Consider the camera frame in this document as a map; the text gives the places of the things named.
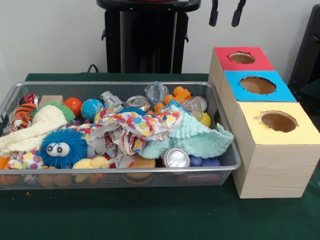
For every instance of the small polka-dot paper napkin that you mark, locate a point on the small polka-dot paper napkin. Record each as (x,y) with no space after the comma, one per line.
(27,158)

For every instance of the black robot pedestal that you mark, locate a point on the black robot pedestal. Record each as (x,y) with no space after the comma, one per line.
(147,37)

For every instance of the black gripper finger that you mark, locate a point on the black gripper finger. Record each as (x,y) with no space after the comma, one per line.
(237,15)
(213,12)

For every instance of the cream knitted cloth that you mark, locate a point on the cream knitted cloth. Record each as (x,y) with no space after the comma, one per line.
(45,120)

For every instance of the silver mesh bin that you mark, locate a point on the silver mesh bin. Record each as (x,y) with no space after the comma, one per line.
(112,88)

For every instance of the silver drink can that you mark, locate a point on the silver drink can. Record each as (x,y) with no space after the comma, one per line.
(176,158)

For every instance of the orange rubber ball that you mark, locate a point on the orange rubber ball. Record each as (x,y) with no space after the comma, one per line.
(73,105)

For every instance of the large polka-dot paper napkin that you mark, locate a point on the large polka-dot paper napkin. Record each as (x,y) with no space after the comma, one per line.
(140,122)

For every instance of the wooden box with three holes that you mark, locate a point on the wooden box with three holes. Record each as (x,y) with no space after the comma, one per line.
(275,170)

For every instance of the silver toy robot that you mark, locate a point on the silver toy robot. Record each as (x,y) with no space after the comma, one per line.
(111,100)

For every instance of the dark green table cloth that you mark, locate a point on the dark green table cloth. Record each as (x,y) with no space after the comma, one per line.
(150,215)
(311,100)

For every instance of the blue globe ball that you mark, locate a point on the blue globe ball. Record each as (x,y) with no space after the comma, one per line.
(91,108)

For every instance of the mint green cloth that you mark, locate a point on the mint green cloth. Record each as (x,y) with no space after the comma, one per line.
(200,142)

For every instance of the tiger plush toy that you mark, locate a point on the tiger plush toy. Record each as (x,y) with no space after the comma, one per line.
(23,112)

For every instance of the blue spiky ball with eyes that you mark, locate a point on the blue spiky ball with eyes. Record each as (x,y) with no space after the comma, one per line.
(72,142)

